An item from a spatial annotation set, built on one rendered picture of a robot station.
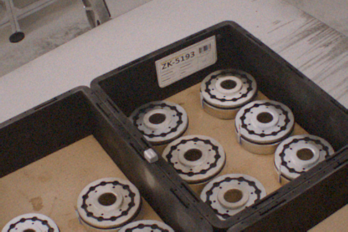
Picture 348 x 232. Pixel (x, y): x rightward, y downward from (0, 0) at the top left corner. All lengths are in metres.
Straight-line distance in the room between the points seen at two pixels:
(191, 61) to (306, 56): 0.40
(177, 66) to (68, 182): 0.29
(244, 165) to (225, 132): 0.09
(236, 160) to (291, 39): 0.55
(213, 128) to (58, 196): 0.30
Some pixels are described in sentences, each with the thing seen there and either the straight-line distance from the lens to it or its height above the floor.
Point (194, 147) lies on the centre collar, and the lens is 1.05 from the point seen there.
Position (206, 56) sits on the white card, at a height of 0.88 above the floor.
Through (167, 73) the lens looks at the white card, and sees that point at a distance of 1.17.
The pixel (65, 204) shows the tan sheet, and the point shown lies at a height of 0.83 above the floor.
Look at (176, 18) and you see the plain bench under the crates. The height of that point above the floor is 0.70.
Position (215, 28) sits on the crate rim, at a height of 0.93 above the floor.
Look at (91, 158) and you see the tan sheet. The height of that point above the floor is 0.83.
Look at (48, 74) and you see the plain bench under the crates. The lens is 1.54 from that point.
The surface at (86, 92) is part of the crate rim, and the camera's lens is 1.09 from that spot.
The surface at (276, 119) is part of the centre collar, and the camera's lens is 1.09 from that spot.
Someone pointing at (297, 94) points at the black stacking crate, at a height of 0.89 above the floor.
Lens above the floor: 1.60
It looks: 40 degrees down
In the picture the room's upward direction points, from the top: 8 degrees counter-clockwise
